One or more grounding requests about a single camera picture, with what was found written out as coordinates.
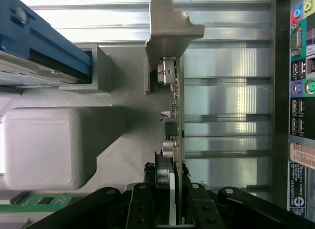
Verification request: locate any green RAM stick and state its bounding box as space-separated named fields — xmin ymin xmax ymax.
xmin=0 ymin=192 xmax=87 ymax=214

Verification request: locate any grey printed parts rack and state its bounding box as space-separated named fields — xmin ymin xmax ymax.
xmin=0 ymin=43 xmax=173 ymax=229

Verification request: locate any grey open PC case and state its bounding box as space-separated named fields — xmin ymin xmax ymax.
xmin=270 ymin=0 xmax=315 ymax=221

